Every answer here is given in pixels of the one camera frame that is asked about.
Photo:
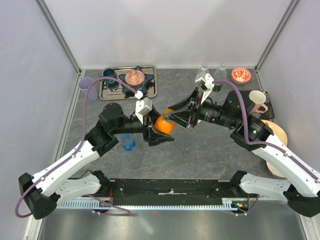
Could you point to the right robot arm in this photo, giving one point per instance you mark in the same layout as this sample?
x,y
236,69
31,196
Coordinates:
x,y
300,188

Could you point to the aluminium frame post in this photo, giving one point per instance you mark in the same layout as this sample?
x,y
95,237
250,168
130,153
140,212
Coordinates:
x,y
58,34
276,34

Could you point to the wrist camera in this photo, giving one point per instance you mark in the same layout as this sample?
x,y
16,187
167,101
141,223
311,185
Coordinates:
x,y
143,105
206,83

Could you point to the clear bottle blue cap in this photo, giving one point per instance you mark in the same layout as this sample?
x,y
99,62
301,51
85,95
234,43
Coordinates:
x,y
128,141

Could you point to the lilac plastic cup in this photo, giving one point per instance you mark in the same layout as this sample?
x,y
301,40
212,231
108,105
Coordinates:
x,y
83,86

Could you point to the dark floral square plate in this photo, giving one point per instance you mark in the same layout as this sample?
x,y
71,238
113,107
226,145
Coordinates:
x,y
270,113

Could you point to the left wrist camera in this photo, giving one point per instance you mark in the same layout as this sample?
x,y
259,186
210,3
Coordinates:
x,y
143,105

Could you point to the left aluminium frame post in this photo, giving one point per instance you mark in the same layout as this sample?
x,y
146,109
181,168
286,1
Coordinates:
x,y
58,34

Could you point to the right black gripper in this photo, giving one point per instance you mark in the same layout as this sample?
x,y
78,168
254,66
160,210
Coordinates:
x,y
191,106

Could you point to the red white bowl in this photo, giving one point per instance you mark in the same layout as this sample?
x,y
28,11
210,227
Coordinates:
x,y
274,171

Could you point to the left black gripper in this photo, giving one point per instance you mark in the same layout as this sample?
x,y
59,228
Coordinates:
x,y
149,135

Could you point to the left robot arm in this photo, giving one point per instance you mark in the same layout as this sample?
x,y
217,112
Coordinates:
x,y
43,191

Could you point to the pink mug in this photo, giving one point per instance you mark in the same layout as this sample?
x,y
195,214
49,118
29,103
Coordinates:
x,y
258,100

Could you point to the orange floral small bowl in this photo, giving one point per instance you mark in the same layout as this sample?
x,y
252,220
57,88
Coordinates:
x,y
241,75

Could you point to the dark blue mug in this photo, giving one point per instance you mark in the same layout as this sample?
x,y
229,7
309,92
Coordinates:
x,y
109,72

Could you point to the red patterned bowl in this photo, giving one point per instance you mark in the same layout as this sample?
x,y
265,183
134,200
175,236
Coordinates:
x,y
135,78

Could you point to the clear bottle green label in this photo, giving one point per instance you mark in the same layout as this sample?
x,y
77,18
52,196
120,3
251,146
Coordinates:
x,y
219,74

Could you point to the steel tray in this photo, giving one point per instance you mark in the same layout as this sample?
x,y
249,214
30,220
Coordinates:
x,y
122,92

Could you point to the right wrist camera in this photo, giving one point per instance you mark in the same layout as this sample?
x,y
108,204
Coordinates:
x,y
206,83

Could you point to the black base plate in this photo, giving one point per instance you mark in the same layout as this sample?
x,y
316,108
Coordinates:
x,y
170,191

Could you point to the blue star-shaped dish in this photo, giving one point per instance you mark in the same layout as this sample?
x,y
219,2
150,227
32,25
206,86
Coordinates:
x,y
148,78

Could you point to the right aluminium frame post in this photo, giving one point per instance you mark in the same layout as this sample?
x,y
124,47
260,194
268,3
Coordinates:
x,y
276,34

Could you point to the white slotted cable duct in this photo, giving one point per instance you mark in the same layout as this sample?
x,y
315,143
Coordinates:
x,y
96,205

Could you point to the orange juice bottle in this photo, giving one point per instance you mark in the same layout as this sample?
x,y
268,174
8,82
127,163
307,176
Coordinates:
x,y
164,126

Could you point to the beige bird plate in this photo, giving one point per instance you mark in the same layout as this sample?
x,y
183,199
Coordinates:
x,y
277,130

